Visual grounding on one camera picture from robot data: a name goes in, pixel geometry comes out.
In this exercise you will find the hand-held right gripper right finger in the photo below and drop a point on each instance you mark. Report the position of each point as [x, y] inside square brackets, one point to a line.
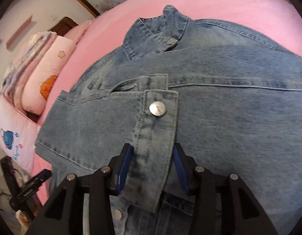
[181, 173]

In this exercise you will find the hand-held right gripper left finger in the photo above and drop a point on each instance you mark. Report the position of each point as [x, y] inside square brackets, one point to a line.
[123, 171]

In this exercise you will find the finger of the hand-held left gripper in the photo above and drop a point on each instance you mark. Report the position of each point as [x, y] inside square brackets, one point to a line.
[40, 177]

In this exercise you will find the blue denim jacket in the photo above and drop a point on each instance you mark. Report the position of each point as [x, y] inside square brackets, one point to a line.
[226, 127]

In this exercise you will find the person's left hand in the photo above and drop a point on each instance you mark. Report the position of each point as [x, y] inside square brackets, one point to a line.
[22, 219]

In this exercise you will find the white crumpled cloth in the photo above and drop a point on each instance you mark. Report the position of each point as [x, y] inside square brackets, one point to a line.
[3, 188]

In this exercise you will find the white printed pillow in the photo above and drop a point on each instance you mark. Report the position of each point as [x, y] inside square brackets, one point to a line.
[16, 132]

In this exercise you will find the pink cartoon pillow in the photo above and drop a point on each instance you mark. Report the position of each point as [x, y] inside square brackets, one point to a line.
[48, 73]

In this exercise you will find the folded pastel quilt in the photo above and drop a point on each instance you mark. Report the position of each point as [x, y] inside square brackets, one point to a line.
[21, 61]

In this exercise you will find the pink frilled pillow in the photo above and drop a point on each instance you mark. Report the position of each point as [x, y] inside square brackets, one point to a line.
[78, 30]

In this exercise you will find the dark wooden headboard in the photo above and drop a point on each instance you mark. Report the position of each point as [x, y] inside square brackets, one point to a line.
[65, 25]

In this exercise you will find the wooden wall shelf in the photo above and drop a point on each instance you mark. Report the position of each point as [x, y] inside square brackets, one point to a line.
[20, 33]

